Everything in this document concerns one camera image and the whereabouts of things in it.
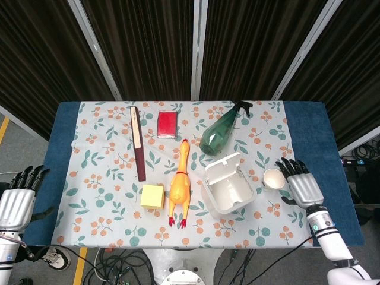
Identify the black power strip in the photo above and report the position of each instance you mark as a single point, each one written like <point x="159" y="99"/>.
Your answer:
<point x="351" y="162"/>

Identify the dark folding screen panels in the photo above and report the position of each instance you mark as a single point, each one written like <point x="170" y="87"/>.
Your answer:
<point x="148" y="47"/>

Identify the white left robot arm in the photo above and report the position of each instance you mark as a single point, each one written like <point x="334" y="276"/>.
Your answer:
<point x="7" y="252"/>

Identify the white plastic container with lid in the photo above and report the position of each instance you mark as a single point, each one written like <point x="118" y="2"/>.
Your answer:
<point x="227" y="185"/>

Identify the red box in clear case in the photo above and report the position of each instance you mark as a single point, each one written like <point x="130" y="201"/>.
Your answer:
<point x="167" y="124"/>

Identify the white paper cup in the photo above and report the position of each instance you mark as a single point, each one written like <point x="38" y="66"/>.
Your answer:
<point x="273" y="179"/>

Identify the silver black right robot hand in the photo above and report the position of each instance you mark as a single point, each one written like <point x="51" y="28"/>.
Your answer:
<point x="304" y="188"/>

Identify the floral tablecloth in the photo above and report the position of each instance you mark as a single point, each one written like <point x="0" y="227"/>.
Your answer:
<point x="112" y="166"/>

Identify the green spray bottle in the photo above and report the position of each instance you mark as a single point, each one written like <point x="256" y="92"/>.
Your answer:
<point x="221" y="130"/>

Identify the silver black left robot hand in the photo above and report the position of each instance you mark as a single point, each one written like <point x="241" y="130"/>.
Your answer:
<point x="16" y="205"/>

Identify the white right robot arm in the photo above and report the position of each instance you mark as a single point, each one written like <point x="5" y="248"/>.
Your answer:
<point x="334" y="240"/>

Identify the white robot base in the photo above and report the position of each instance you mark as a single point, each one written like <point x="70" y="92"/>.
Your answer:
<point x="181" y="267"/>

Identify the yellow rubber chicken toy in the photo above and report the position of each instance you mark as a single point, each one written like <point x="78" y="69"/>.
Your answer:
<point x="179" y="185"/>

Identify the yellow sticky note block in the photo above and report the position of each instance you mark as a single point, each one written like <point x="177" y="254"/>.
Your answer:
<point x="152" y="196"/>

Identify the dark red folded fan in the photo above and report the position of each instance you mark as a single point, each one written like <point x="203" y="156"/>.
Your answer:
<point x="137" y="142"/>

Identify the blue table cover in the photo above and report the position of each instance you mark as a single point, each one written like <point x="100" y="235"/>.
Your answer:
<point x="314" y="142"/>

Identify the white sneaker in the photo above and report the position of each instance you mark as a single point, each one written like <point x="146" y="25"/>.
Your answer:
<point x="55" y="257"/>

